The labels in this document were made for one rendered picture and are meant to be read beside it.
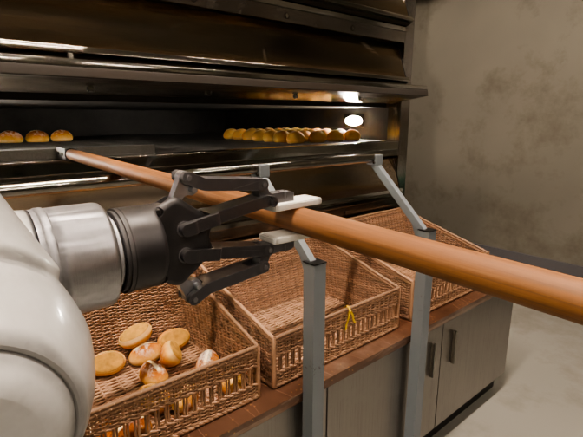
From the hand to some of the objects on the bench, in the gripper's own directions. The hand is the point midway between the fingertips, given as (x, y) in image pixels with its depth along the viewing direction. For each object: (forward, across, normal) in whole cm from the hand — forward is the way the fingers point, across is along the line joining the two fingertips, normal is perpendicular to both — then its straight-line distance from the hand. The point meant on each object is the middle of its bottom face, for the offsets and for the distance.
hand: (291, 218), depth 50 cm
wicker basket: (0, +60, -68) cm, 91 cm away
